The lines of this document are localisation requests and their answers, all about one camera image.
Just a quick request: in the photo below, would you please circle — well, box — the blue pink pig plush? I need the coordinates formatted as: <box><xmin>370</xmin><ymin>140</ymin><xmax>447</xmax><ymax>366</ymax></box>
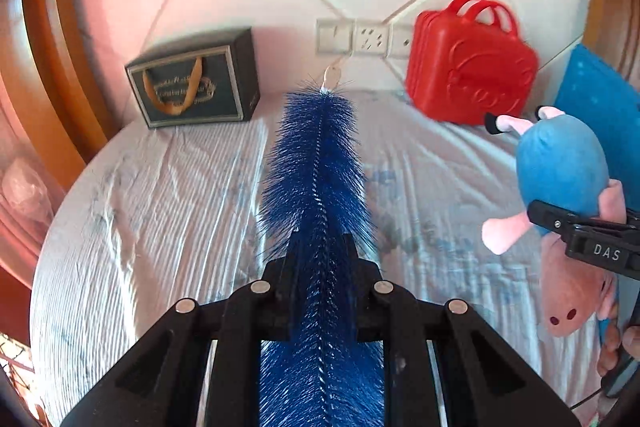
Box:
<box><xmin>482</xmin><ymin>106</ymin><xmax>627</xmax><ymax>337</ymax></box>

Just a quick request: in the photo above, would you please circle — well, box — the blue bristle brush duster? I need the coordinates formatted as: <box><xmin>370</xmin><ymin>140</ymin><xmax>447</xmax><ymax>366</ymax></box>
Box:
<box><xmin>259</xmin><ymin>83</ymin><xmax>384</xmax><ymax>426</ymax></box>

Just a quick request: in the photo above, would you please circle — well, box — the person's right hand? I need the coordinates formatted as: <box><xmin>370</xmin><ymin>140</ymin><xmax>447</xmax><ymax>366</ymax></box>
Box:
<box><xmin>596</xmin><ymin>305</ymin><xmax>640</xmax><ymax>377</ymax></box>

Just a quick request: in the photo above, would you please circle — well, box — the white striped bed sheet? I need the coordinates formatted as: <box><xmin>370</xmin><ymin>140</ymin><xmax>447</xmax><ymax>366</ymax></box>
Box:
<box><xmin>30</xmin><ymin>92</ymin><xmax>600</xmax><ymax>424</ymax></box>

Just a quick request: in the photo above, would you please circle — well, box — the red plastic toy suitcase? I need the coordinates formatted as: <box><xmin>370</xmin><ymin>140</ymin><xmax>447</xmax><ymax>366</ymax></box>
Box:
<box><xmin>406</xmin><ymin>0</ymin><xmax>538</xmax><ymax>126</ymax></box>

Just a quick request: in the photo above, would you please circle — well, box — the dark gift box gold ribbon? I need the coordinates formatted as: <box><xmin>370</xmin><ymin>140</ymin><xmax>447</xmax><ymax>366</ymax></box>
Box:
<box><xmin>125</xmin><ymin>27</ymin><xmax>260</xmax><ymax>129</ymax></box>

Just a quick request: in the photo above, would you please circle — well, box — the white wall socket panel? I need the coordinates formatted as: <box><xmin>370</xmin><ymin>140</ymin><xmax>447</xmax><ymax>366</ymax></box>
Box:
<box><xmin>316</xmin><ymin>18</ymin><xmax>413</xmax><ymax>58</ymax></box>

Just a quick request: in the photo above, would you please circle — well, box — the wooden headboard frame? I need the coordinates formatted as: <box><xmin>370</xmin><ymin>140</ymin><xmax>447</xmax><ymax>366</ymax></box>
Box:
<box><xmin>19</xmin><ymin>0</ymin><xmax>640</xmax><ymax>178</ymax></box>

